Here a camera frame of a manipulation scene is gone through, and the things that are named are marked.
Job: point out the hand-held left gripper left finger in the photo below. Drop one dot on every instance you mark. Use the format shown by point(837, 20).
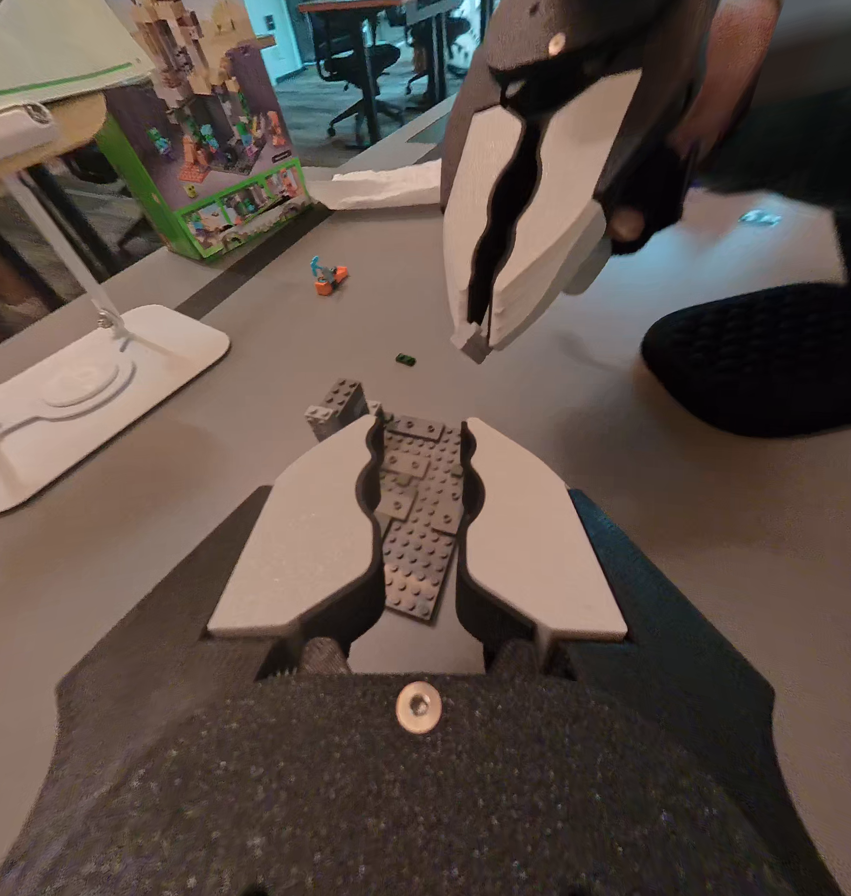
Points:
point(299, 553)

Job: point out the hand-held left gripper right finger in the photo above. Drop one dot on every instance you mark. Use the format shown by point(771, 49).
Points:
point(537, 553)

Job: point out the person's right hand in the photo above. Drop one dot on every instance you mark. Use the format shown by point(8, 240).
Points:
point(740, 63)

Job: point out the orange brick figure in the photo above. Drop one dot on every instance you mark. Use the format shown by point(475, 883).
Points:
point(327, 280)

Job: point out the green toy set box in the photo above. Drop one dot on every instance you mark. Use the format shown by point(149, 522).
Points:
point(222, 140)

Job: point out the grey brick model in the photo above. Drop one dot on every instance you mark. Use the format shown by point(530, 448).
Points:
point(415, 560)

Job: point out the black office chair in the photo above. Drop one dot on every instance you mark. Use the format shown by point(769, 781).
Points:
point(355, 63)

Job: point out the white wooden book stand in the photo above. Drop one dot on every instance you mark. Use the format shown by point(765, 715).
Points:
point(82, 392)

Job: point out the black mesh seat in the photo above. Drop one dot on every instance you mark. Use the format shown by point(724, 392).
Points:
point(761, 357)

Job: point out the numbered white paper bag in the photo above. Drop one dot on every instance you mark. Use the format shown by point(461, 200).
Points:
point(383, 185)

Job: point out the building instruction booklet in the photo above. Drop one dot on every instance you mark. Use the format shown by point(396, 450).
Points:
point(47, 49)

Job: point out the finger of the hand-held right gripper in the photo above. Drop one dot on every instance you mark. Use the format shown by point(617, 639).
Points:
point(474, 196)
point(572, 175)

